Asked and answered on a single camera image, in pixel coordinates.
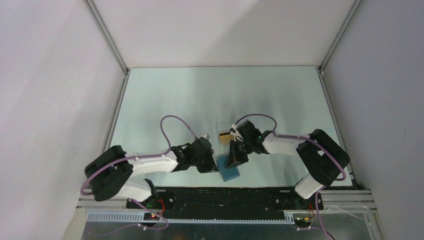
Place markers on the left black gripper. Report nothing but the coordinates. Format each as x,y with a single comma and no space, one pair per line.
210,166

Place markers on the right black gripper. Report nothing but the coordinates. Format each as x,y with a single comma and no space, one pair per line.
234,158

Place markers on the blue card holder wallet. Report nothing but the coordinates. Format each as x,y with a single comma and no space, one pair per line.
227,174

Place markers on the clear acrylic box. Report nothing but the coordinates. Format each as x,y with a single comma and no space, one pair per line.
225,126

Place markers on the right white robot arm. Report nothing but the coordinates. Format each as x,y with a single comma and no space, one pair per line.
323,158

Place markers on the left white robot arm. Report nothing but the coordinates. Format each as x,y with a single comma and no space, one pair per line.
113,173

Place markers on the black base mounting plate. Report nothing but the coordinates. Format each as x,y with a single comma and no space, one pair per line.
231,203

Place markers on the right aluminium frame rail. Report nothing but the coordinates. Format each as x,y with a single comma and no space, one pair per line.
321,69

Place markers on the aluminium frame rail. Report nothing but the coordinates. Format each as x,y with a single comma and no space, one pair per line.
111,74
321,69

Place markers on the left aluminium frame rail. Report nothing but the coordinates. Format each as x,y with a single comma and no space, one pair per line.
111,74

